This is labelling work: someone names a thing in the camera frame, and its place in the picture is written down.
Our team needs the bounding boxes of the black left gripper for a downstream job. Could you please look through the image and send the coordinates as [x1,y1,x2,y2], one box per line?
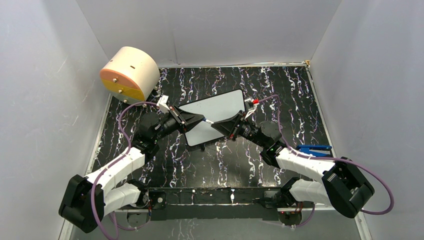
[153,106,205,143]

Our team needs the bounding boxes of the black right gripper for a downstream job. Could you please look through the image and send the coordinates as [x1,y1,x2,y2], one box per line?
[211,110,268,149]

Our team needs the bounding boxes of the blue and white marker pen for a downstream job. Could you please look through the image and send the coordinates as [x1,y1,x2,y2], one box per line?
[202,118,214,125]

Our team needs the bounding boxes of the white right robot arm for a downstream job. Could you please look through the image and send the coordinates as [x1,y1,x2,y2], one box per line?
[226,111,375,218]

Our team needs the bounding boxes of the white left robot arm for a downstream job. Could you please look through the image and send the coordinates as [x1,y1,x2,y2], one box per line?
[58,107,215,233]

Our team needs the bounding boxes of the small black-framed whiteboard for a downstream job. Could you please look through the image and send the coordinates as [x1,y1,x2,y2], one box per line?
[179,89,245,147]

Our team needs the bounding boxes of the blue whiteboard eraser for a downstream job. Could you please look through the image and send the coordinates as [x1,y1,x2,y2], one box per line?
[295,145,333,157]

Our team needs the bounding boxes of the beige and orange cylinder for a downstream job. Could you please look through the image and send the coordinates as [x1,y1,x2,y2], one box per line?
[99,46,160,104]

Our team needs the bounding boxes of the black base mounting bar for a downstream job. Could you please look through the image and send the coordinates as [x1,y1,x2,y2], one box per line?
[145,187,316,222]

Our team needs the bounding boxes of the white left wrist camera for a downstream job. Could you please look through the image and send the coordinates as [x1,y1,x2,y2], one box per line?
[156,95,170,114]

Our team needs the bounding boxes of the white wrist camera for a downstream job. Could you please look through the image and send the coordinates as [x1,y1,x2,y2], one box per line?
[244,97,259,119]
[156,95,170,114]

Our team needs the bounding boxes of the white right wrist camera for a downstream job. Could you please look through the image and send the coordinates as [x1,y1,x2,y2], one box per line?
[244,97,259,119]

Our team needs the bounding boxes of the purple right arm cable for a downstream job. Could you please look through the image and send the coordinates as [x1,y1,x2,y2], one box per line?
[256,94,396,216]

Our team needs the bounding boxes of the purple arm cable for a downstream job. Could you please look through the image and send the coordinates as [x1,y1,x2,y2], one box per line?
[90,101,161,240]
[256,94,396,216]

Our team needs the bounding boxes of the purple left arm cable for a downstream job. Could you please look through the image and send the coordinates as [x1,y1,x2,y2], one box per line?
[90,101,161,240]

